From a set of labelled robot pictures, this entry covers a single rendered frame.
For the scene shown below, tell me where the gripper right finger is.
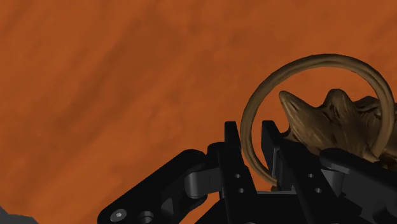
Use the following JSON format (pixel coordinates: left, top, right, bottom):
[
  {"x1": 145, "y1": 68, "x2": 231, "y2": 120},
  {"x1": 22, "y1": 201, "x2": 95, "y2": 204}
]
[{"x1": 261, "y1": 120, "x2": 397, "y2": 224}]

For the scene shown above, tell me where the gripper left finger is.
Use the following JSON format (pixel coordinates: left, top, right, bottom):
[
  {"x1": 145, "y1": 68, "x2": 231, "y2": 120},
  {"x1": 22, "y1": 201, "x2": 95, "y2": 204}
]
[{"x1": 97, "y1": 120, "x2": 259, "y2": 224}]

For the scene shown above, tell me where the brown ring figure ornament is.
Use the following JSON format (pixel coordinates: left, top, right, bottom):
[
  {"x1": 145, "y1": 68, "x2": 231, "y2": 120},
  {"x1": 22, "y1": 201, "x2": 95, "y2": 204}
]
[{"x1": 240, "y1": 53, "x2": 397, "y2": 189}]

